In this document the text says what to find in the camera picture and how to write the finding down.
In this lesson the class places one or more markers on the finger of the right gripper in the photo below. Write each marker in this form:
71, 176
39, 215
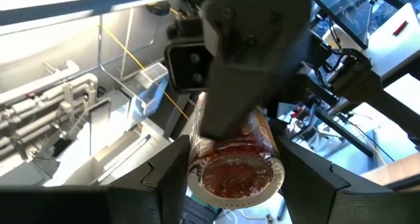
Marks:
249, 69

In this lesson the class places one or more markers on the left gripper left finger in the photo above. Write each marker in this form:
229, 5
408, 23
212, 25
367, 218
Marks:
157, 191

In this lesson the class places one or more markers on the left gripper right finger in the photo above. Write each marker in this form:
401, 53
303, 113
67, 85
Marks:
328, 197

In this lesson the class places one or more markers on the white ceiling pipe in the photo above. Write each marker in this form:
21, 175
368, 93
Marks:
39, 82
49, 96

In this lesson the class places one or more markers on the clear glass jar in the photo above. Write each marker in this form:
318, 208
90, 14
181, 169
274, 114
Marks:
236, 174

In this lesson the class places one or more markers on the grey ventilation duct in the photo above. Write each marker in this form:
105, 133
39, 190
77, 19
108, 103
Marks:
108, 142

